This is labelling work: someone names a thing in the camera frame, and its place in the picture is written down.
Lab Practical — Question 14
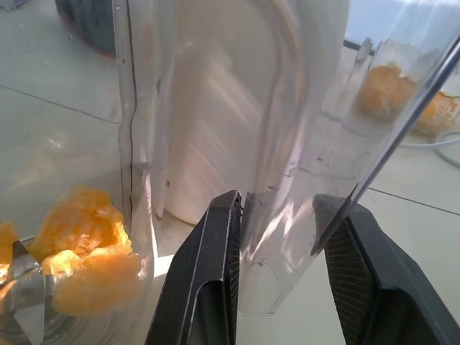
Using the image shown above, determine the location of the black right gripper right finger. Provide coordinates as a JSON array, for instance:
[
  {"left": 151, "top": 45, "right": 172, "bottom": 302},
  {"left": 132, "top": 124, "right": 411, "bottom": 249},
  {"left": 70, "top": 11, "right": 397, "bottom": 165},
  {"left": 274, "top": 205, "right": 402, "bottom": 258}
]
[{"left": 310, "top": 193, "right": 460, "bottom": 345}]

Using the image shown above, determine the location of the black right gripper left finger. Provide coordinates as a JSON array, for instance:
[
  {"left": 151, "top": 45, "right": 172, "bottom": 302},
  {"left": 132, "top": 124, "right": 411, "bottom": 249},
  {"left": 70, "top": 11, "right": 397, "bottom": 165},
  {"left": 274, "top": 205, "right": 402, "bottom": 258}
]
[{"left": 145, "top": 189, "right": 242, "bottom": 345}]

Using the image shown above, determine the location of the orange fruit piece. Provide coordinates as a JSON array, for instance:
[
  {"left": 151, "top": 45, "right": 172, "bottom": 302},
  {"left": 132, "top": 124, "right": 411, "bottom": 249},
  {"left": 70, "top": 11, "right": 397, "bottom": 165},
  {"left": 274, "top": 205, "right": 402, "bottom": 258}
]
[
  {"left": 28, "top": 185, "right": 129, "bottom": 259},
  {"left": 0, "top": 219, "right": 19, "bottom": 288},
  {"left": 52, "top": 251, "right": 142, "bottom": 318},
  {"left": 40, "top": 249, "right": 86, "bottom": 278}
]

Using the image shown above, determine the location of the clear blender jar with handle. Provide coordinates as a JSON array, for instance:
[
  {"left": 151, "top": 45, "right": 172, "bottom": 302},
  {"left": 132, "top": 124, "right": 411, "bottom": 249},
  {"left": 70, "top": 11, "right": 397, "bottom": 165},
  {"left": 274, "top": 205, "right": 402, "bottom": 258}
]
[{"left": 0, "top": 0, "right": 460, "bottom": 345}]

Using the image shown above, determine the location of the heap of orange fruit pieces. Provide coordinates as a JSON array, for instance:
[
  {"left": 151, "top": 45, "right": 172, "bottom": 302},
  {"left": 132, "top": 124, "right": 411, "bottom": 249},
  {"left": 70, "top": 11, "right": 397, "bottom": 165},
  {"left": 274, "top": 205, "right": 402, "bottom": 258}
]
[{"left": 354, "top": 63, "right": 460, "bottom": 137}]

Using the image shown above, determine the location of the white blender base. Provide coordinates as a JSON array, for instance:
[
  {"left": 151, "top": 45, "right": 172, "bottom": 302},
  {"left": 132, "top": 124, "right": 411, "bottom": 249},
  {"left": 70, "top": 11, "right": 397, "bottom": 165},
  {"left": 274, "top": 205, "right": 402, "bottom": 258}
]
[{"left": 157, "top": 0, "right": 348, "bottom": 226}]

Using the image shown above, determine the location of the black bundled object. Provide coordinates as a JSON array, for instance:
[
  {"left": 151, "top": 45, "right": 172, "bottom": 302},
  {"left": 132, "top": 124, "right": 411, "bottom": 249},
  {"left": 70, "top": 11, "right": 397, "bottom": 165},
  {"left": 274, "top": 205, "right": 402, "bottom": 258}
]
[{"left": 53, "top": 0, "right": 120, "bottom": 60}]

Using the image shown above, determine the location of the white power cable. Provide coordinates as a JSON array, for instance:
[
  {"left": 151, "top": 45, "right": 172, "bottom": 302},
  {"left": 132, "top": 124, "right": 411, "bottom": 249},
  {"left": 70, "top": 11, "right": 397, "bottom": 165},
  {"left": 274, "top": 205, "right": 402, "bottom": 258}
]
[{"left": 402, "top": 129, "right": 460, "bottom": 170}]

